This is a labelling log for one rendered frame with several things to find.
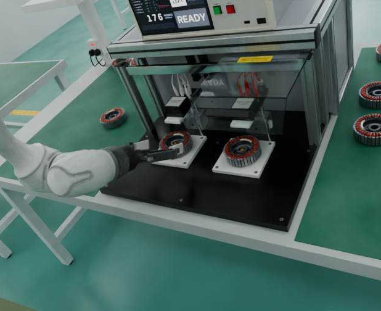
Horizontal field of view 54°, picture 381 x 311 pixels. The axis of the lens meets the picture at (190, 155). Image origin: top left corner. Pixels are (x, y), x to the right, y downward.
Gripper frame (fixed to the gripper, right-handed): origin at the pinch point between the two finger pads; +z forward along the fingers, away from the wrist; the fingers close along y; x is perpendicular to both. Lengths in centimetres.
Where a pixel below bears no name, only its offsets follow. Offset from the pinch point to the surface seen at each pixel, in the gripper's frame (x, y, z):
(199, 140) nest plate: -0.1, 6.1, 12.4
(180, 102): 13.1, 2.2, 7.6
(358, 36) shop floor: 43, 17, 249
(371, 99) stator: 13, 55, 35
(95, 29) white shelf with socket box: 45, -86, 59
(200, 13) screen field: 38.5, 15.2, 0.1
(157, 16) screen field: 38.9, 0.6, -0.1
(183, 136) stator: 1.7, 2.0, 9.0
